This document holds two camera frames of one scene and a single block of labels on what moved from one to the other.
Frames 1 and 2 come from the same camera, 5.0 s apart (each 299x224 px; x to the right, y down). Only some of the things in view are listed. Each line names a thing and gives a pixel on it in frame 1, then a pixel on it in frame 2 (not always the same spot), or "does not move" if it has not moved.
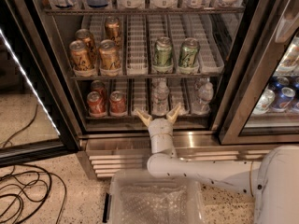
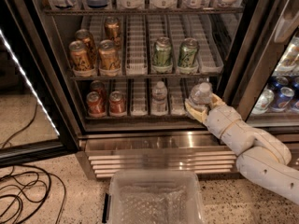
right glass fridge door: (262, 105) does not move
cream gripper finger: (172, 115) -> (215, 101)
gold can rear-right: (113, 30) does not move
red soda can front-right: (118, 104) does not move
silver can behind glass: (264, 102) does not move
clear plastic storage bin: (142, 197) does not move
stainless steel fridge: (226, 55) does not move
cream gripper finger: (145, 118) -> (198, 115)
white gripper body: (160, 128) -> (219, 118)
